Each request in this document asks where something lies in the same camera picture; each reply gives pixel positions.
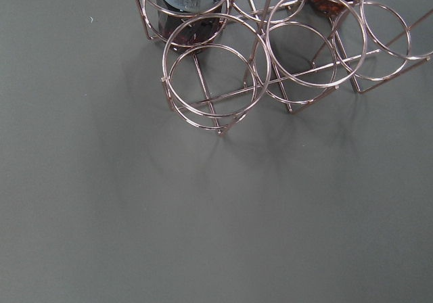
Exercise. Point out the tea bottle front rack slot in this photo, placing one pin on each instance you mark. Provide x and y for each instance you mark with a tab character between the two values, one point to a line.
200	30

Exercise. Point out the copper wire bottle rack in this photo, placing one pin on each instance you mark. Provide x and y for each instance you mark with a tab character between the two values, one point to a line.
281	48

